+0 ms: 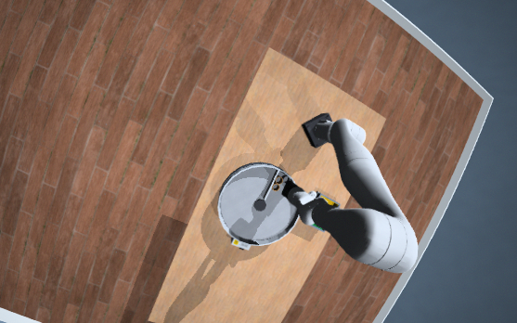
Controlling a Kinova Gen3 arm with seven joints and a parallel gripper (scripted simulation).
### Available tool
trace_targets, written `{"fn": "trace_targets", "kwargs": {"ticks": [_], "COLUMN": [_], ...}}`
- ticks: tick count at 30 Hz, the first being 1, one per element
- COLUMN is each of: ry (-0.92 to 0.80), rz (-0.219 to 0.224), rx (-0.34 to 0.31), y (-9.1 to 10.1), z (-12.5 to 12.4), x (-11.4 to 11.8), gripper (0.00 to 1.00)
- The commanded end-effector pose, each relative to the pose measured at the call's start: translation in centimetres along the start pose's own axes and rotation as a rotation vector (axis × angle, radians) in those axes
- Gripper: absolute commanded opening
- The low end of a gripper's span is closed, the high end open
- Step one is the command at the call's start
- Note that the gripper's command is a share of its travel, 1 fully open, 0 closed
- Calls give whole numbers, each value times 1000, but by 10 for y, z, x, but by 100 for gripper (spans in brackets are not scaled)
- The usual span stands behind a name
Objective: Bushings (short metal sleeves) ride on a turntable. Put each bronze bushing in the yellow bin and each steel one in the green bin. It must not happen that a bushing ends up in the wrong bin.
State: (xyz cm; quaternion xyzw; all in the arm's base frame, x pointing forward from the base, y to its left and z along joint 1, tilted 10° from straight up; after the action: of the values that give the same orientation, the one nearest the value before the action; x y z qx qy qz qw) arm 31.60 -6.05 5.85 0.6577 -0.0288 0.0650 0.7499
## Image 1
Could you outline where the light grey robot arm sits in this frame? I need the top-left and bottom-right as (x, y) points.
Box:
(292, 119), (418, 273)

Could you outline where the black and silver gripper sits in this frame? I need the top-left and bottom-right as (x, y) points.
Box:
(281, 181), (317, 206)

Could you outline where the grey two-compartment sorting bin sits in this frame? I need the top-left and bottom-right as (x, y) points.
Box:
(310, 191), (340, 232)

